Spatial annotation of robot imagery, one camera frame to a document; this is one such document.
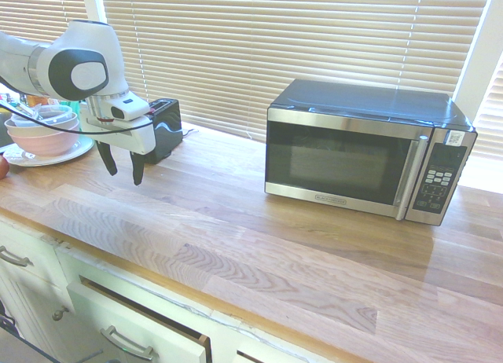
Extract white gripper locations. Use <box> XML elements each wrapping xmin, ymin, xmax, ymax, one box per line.
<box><xmin>79</xmin><ymin>96</ymin><xmax>156</xmax><ymax>187</ymax></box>

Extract black toaster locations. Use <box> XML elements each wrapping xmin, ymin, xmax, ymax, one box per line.
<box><xmin>142</xmin><ymin>97</ymin><xmax>184</xmax><ymax>166</ymax></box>

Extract white plate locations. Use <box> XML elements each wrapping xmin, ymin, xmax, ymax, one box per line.
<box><xmin>2</xmin><ymin>134</ymin><xmax>96</xmax><ymax>167</ymax></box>

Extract pink bowl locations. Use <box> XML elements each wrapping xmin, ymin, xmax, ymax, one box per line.
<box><xmin>6</xmin><ymin>121</ymin><xmax>81</xmax><ymax>158</ymax></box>

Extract white bowl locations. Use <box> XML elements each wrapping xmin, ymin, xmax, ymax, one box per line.
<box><xmin>3</xmin><ymin>111</ymin><xmax>79</xmax><ymax>133</ymax></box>

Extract white cabinet drawer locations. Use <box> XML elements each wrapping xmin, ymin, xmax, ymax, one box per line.
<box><xmin>0</xmin><ymin>217</ymin><xmax>66</xmax><ymax>297</ymax></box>

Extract white open drawer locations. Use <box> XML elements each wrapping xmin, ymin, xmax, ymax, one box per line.
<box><xmin>66</xmin><ymin>275</ymin><xmax>213</xmax><ymax>363</ymax></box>

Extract narrow beige window blind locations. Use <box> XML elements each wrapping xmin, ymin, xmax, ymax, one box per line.
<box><xmin>0</xmin><ymin>0</ymin><xmax>88</xmax><ymax>46</ymax></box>

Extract white cabinet door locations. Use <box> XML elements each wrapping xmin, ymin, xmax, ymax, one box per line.
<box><xmin>0</xmin><ymin>274</ymin><xmax>86</xmax><ymax>363</ymax></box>

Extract wide beige window blind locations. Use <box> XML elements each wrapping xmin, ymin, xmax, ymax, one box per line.
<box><xmin>99</xmin><ymin>0</ymin><xmax>494</xmax><ymax>145</ymax></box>

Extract black stainless steel microwave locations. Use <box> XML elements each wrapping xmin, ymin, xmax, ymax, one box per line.
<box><xmin>263</xmin><ymin>79</ymin><xmax>478</xmax><ymax>226</ymax></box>

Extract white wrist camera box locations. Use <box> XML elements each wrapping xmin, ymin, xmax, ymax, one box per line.
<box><xmin>106</xmin><ymin>95</ymin><xmax>152</xmax><ymax>122</ymax></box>

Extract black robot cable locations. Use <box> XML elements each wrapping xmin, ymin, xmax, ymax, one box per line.
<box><xmin>0</xmin><ymin>75</ymin><xmax>153</xmax><ymax>136</ymax></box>

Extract silver bar handle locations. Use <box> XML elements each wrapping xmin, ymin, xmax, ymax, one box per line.
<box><xmin>0</xmin><ymin>245</ymin><xmax>33</xmax><ymax>268</ymax></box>

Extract silver drawer handle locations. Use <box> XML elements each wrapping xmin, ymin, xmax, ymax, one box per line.
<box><xmin>99</xmin><ymin>325</ymin><xmax>157</xmax><ymax>362</ymax></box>

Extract beige window blind with cord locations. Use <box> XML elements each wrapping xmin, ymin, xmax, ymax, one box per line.
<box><xmin>470</xmin><ymin>50</ymin><xmax>503</xmax><ymax>163</ymax></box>

